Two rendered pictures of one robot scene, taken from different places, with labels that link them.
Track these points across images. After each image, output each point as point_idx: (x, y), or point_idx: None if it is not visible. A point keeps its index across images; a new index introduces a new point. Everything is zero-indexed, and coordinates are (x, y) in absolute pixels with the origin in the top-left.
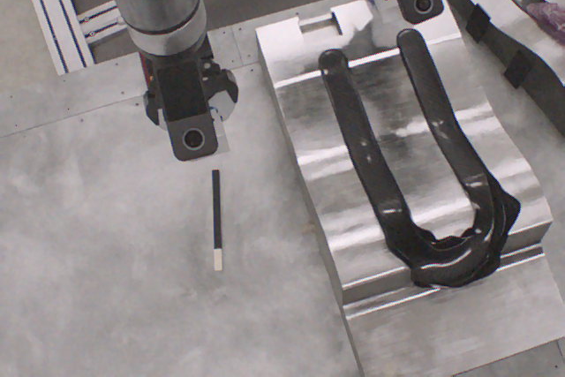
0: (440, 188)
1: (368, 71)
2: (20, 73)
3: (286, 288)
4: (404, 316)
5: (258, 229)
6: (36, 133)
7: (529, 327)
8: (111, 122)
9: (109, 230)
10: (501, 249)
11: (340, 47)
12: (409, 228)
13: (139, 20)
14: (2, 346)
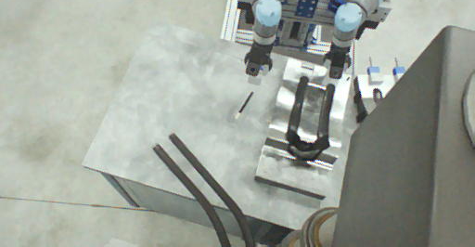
0: (311, 129)
1: (313, 88)
2: None
3: (251, 135)
4: (279, 159)
5: (253, 114)
6: (207, 51)
7: (313, 186)
8: (231, 61)
9: (211, 89)
10: (318, 156)
11: (309, 77)
12: (295, 134)
13: (257, 30)
14: (160, 101)
